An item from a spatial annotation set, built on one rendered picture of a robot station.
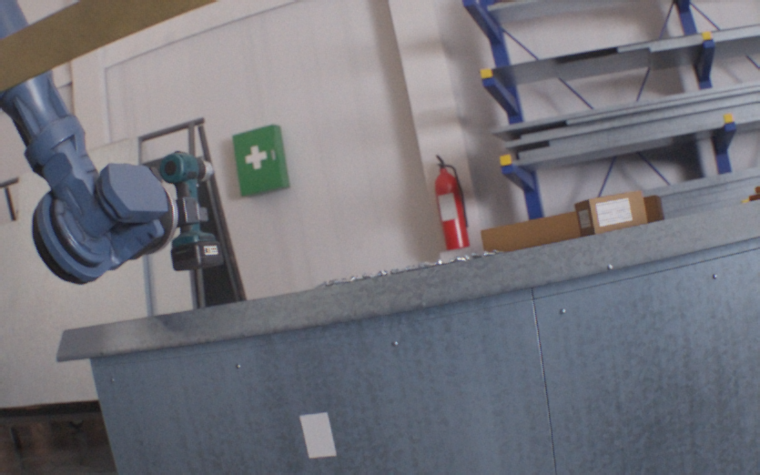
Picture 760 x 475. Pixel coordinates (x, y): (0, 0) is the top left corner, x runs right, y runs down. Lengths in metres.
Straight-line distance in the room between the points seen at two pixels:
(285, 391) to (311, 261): 5.06
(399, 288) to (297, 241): 5.21
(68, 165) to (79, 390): 3.26
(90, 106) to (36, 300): 2.92
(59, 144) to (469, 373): 0.78
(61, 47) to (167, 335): 1.18
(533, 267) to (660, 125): 3.91
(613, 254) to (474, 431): 0.37
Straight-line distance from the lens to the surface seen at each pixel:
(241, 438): 1.62
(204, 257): 1.79
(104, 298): 4.64
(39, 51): 0.45
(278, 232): 6.70
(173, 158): 1.81
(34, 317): 4.93
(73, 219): 1.51
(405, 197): 6.40
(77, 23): 0.43
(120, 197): 1.45
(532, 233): 2.00
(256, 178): 6.61
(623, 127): 5.27
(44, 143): 1.50
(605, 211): 1.59
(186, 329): 1.57
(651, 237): 1.41
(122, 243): 1.60
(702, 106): 5.23
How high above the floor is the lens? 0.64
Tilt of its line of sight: 3 degrees up
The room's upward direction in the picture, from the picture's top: 10 degrees counter-clockwise
